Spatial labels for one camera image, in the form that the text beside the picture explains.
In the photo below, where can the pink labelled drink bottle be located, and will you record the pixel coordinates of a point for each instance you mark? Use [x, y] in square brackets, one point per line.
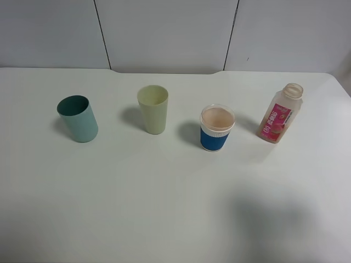
[281, 112]

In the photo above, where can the pale yellow plastic cup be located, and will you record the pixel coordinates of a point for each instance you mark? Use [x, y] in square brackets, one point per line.
[153, 102]

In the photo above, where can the clear cup with blue sleeve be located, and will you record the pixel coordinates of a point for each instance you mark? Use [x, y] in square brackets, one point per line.
[216, 123]

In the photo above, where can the teal plastic cup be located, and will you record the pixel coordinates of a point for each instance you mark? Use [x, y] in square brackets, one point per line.
[78, 116]

